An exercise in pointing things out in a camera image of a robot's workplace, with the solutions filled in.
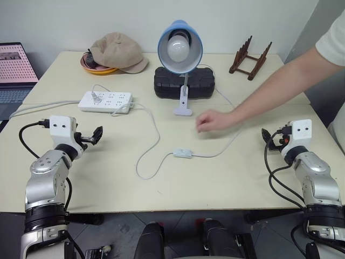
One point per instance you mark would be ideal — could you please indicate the white power strip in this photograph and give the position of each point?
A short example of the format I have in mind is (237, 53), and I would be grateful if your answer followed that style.
(113, 103)

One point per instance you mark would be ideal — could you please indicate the blue desk lamp white clamp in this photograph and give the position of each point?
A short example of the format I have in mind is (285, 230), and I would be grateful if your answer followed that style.
(192, 40)

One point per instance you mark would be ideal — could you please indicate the person's bare forearm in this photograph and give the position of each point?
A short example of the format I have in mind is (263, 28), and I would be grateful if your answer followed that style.
(277, 86)

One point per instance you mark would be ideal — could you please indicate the black table frame bar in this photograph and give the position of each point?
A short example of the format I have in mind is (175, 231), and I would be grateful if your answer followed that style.
(86, 218)
(272, 216)

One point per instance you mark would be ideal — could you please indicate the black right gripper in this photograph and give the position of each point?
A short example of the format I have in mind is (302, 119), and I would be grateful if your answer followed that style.
(280, 140)

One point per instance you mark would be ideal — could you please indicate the dark item in bowl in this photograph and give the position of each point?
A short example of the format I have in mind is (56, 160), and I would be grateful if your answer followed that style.
(89, 60)

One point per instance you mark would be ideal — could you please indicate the white light bulb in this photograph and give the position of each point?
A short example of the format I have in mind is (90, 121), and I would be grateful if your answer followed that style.
(177, 49)

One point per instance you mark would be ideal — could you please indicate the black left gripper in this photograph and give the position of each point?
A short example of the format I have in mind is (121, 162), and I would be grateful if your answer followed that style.
(84, 139)

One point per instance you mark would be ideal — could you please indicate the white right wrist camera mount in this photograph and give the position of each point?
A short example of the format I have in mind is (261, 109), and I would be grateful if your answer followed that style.
(301, 132)

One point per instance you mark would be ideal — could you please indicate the black plastic case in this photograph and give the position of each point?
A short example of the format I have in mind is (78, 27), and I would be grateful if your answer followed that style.
(200, 83)

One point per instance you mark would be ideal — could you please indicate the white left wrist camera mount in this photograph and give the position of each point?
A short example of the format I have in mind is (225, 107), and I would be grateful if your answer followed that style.
(60, 126)

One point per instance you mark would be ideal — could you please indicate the brown wooden rack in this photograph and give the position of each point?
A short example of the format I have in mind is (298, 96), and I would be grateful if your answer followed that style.
(244, 62)

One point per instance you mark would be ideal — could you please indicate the white shirt sleeve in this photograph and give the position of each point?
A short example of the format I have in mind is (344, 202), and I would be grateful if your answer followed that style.
(332, 40)

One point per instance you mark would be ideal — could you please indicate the dark rounded shape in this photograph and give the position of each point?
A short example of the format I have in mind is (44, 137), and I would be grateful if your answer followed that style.
(151, 240)
(218, 238)

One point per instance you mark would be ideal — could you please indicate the beige cap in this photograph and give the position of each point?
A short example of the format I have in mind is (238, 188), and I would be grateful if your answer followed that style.
(118, 51)

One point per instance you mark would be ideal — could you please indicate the person's bare hand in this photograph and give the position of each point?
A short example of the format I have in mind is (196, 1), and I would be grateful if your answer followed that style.
(213, 122)

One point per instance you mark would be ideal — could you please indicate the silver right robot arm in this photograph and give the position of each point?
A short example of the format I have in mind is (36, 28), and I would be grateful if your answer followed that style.
(315, 178)

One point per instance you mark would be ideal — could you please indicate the laptop with pink screen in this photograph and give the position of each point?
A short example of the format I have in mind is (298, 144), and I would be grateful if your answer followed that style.
(14, 64)

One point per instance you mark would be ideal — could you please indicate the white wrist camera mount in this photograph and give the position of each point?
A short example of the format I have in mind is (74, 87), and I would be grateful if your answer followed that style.
(60, 126)
(301, 132)

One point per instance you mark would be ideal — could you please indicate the white plug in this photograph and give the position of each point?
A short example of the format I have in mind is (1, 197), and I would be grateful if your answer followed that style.
(96, 98)

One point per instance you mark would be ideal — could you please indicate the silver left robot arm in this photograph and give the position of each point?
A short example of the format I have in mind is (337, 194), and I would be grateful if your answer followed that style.
(43, 183)

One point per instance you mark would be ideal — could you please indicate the orange yellow bowl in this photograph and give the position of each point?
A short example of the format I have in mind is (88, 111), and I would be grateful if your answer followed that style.
(101, 71)

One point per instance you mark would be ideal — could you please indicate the small black box with caster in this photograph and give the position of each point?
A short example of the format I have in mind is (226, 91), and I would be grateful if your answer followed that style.
(97, 253)

